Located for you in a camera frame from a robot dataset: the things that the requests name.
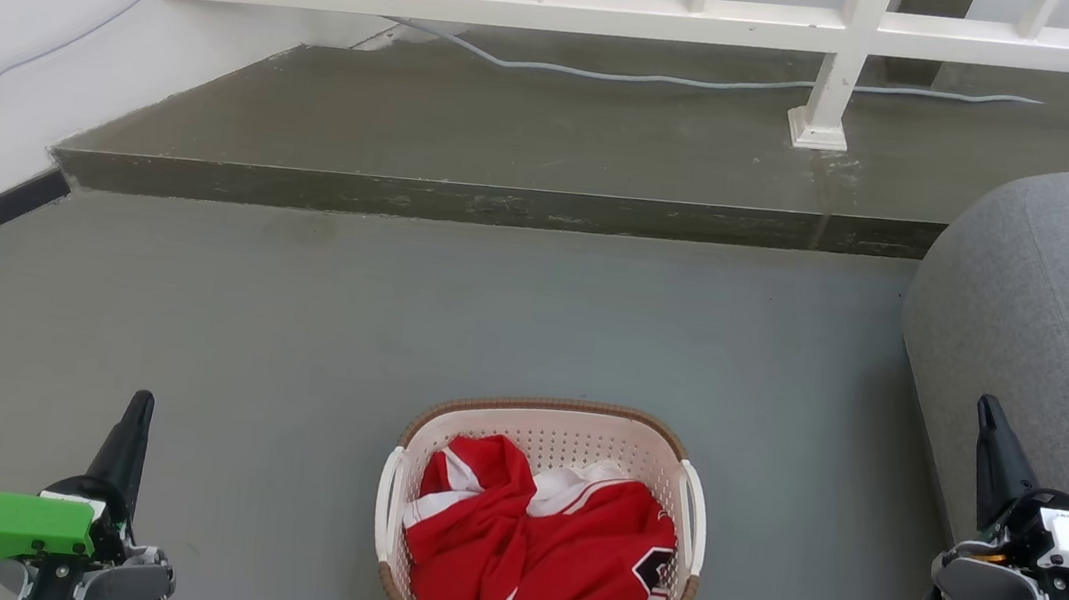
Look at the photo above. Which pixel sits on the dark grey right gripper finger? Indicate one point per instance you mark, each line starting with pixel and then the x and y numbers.
pixel 1001 464

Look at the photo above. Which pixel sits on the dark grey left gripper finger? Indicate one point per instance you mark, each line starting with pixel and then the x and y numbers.
pixel 125 450

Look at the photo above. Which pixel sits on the cream plastic laundry basket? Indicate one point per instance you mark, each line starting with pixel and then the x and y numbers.
pixel 559 434

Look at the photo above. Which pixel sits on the grey fabric sofa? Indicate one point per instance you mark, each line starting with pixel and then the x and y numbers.
pixel 1068 300

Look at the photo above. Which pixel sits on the red and white garment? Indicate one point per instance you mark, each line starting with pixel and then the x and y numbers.
pixel 556 554

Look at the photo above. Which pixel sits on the raised grey concrete step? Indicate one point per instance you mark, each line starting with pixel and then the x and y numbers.
pixel 513 137

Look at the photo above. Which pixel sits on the white metal railing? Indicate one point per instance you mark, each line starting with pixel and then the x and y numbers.
pixel 528 7

